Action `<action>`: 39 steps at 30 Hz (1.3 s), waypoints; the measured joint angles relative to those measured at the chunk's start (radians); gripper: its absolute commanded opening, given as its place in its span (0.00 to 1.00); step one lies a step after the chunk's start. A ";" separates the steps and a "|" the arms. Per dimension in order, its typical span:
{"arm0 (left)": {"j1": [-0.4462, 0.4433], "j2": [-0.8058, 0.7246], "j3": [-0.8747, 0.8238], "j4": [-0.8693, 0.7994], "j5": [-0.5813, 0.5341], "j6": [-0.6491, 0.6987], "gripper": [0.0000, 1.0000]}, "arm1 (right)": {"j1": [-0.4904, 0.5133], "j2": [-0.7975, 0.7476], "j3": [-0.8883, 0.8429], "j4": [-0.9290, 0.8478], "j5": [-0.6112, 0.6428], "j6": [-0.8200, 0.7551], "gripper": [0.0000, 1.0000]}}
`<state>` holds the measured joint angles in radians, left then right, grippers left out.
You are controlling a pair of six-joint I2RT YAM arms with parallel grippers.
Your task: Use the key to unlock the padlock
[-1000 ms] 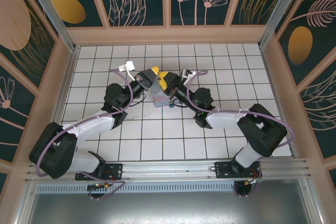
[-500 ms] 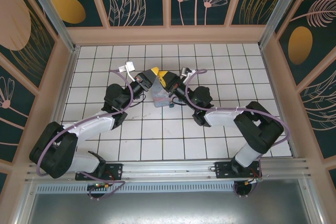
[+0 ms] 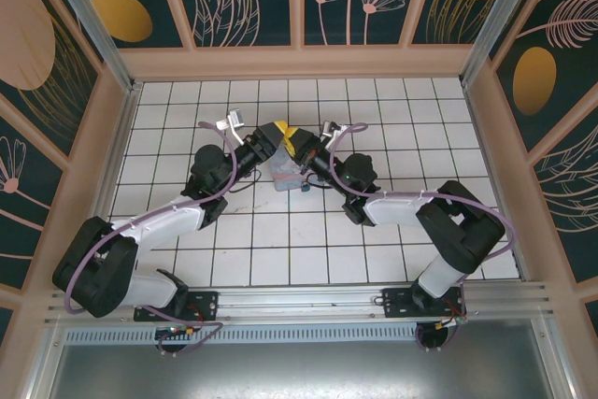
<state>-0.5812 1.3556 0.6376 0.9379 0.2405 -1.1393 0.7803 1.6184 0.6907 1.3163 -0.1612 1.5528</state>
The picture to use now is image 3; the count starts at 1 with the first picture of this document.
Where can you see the light blue cartoon tin box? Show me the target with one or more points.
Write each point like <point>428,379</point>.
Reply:
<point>287,175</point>

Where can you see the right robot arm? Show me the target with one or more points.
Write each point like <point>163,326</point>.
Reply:
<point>397,212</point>

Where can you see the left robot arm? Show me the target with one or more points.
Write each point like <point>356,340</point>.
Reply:
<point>163,226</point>

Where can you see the grey metal sheet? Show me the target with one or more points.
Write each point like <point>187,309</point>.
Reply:
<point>299,371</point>

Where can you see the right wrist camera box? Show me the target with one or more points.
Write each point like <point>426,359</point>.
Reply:
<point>328,128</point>

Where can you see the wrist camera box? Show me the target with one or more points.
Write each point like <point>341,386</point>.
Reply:
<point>236,118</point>
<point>328,128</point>

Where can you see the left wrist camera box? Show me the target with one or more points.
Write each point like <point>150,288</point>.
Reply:
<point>236,118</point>

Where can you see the aluminium side rail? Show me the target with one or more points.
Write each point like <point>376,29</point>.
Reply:
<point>122,130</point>
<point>477,130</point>

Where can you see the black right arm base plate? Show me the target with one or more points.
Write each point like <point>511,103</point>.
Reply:
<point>397,303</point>

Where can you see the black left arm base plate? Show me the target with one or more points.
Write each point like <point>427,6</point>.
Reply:
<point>205,305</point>

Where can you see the aluminium mounting rail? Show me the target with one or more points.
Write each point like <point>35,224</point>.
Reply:
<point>299,298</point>

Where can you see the aluminium frame post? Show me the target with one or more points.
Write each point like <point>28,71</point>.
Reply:
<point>494,20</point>
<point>92,20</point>

